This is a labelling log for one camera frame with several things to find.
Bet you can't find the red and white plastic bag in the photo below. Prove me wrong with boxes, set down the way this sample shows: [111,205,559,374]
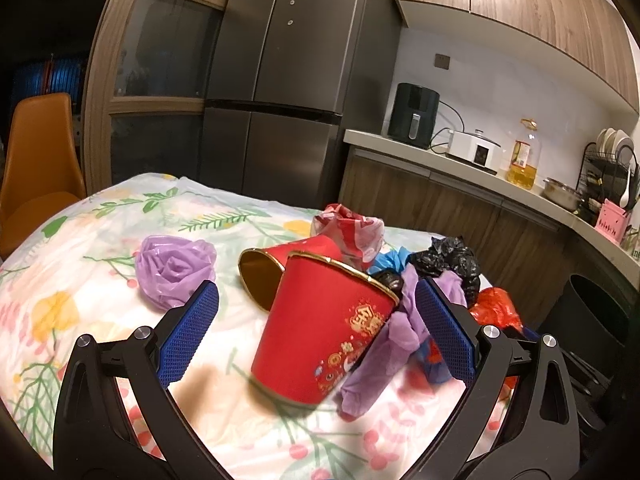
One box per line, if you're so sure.
[310,203,386,273]

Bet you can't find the pink utensil holder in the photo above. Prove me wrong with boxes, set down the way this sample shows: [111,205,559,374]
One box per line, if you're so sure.
[594,198,632,246]

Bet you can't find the black power cable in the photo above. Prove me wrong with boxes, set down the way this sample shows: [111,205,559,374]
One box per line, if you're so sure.
[430,102,468,153]

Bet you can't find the grey steel refrigerator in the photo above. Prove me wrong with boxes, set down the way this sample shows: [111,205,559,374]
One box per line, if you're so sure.
[200,0,403,211]

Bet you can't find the steel mixing bowl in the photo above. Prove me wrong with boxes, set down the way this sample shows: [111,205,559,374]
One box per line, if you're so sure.
[542,177,585,212]

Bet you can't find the cooking oil bottle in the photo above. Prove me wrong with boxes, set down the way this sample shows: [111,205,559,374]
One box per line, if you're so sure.
[506,119,543,191]

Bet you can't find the wooden kitchen counter cabinet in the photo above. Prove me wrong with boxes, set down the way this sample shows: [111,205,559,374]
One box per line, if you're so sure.
[337,129,640,331]

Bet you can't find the black trash bin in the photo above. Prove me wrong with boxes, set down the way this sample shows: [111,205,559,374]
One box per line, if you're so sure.
[542,274,632,386]

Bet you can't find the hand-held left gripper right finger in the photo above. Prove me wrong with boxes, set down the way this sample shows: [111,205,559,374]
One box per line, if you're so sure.
[400,276,581,480]

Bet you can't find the floral white tablecloth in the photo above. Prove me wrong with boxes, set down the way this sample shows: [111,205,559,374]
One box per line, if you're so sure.
[0,172,526,480]

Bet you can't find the blue rubber glove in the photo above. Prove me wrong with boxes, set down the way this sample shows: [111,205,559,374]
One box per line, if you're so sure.
[367,247,413,276]
[415,340,451,386]

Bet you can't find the black air fryer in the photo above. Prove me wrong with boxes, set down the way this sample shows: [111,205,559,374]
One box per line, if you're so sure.
[387,82,441,151]

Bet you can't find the white electric cooker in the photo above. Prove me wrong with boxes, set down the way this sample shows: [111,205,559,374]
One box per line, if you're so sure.
[446,129,502,168]

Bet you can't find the black wire dish rack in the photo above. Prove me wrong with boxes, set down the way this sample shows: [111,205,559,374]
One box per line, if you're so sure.
[581,129,640,226]

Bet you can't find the orange chair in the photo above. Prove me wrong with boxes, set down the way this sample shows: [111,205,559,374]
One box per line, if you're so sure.
[0,92,87,261]

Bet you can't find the purple plastic bag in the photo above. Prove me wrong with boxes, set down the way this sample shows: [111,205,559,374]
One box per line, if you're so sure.
[135,235,217,311]
[340,265,471,418]

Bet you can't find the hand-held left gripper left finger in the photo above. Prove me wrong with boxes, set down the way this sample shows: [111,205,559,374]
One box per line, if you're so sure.
[52,280,236,480]

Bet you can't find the red paper cup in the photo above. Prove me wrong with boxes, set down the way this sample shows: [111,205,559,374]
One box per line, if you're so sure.
[250,252,401,406]
[237,237,346,313]

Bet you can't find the white plastic spoon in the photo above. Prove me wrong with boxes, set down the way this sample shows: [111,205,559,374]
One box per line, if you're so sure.
[620,166,637,208]

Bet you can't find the orange-red plastic bag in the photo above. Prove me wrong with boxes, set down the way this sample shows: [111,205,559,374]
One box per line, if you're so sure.
[467,287,523,331]

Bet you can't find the black plastic bag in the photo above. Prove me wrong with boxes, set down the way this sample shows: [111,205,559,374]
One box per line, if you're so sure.
[407,235,482,311]

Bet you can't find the wooden upper wall cabinet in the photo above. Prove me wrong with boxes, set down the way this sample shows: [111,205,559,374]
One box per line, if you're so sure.
[394,0,640,116]

